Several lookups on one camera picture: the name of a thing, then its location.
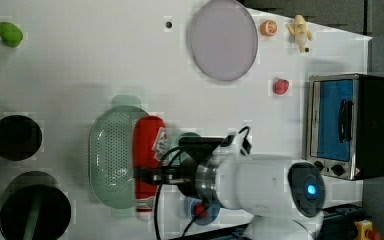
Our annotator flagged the black toaster oven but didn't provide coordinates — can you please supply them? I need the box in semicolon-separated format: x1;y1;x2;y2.
306;74;384;181

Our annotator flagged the black camera cable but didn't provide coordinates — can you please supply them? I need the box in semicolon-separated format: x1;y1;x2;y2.
153;125;253;240

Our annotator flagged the red ketchup bottle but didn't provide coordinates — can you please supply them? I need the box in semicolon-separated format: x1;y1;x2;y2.
132;116;167;222

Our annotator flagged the orange slice toy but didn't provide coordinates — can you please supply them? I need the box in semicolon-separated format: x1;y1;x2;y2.
260;20;277;37

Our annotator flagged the red strawberry toy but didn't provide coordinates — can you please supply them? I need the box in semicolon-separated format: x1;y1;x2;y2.
273;79;290;95

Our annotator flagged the green toy vegetable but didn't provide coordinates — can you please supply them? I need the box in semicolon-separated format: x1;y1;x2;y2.
0;22;24;48

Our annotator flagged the green spatula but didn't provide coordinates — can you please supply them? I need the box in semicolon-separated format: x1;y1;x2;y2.
23;191;43;240

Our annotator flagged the blue bowl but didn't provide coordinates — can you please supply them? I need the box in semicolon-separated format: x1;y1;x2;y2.
184;197;220;226

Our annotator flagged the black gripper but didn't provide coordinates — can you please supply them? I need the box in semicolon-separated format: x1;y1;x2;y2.
134;146;214;200

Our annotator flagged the yellow banana toy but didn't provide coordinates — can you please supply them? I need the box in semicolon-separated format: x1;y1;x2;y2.
286;15;313;53

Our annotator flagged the green plastic strainer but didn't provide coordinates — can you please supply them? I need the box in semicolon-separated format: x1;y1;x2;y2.
88;95;148;218

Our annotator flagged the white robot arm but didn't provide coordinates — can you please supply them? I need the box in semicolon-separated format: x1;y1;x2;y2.
134;147;325;240

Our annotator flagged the small red toy in bowl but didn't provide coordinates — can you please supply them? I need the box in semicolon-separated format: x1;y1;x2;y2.
194;203;207;218

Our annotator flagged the yellow red toy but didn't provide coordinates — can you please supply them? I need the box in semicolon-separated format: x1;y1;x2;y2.
354;220;373;240

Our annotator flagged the grey round plate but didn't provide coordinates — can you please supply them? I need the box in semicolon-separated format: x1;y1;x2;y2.
189;0;258;81

